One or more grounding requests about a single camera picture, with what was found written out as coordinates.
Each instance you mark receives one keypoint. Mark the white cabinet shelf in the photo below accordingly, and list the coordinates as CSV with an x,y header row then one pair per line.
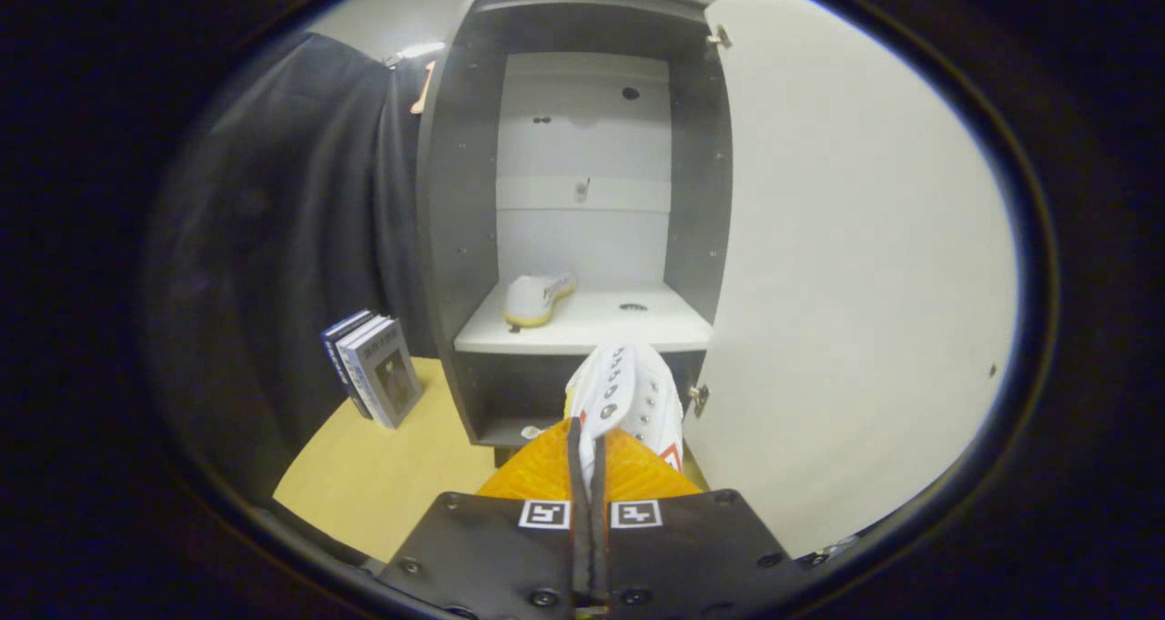
x,y
592,324

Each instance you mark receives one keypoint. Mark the white shoe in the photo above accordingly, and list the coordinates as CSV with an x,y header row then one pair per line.
x,y
532,297
628,392

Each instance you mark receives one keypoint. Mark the dark blue book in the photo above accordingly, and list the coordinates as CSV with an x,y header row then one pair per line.
x,y
329,351

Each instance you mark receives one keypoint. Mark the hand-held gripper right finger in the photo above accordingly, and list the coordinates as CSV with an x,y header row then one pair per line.
x,y
692,547

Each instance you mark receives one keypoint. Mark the cream shoe cabinet door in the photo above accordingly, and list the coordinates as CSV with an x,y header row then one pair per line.
x,y
865,283

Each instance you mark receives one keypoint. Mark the grey cover book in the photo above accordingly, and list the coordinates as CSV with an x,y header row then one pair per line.
x,y
393,379

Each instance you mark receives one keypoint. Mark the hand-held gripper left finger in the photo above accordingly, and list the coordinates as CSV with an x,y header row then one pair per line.
x,y
491,547

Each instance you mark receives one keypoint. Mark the metal door hinge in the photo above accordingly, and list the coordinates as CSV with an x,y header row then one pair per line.
x,y
698,400
719,37

